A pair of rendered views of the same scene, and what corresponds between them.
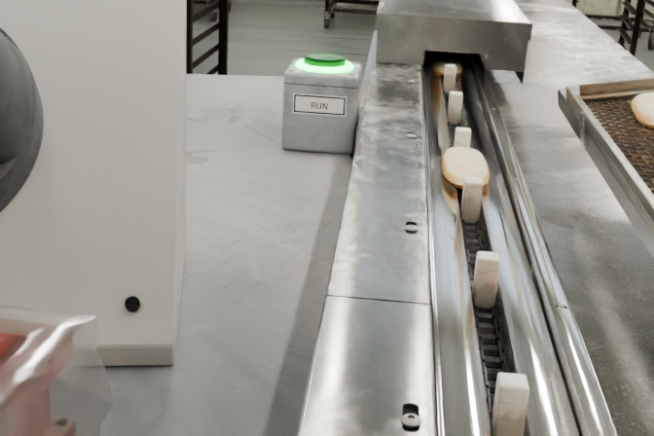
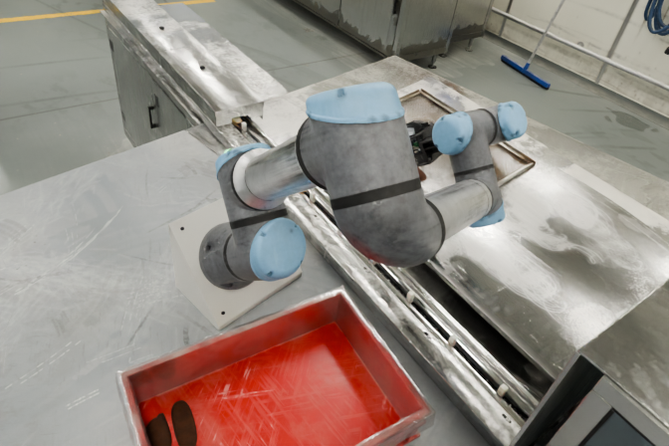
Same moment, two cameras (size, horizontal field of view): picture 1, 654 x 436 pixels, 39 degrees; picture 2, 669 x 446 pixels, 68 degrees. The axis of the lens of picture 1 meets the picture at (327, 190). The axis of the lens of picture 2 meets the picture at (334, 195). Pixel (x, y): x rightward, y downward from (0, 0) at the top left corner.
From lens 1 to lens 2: 0.95 m
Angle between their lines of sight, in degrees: 43
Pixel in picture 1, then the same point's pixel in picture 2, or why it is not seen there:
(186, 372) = (306, 275)
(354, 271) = (323, 238)
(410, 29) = (226, 113)
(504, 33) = (256, 106)
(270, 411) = (328, 275)
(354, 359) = (346, 262)
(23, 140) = not seen: hidden behind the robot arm
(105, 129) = not seen: hidden behind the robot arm
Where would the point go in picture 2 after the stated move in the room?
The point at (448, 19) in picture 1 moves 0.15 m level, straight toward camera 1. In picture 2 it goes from (238, 107) to (258, 129)
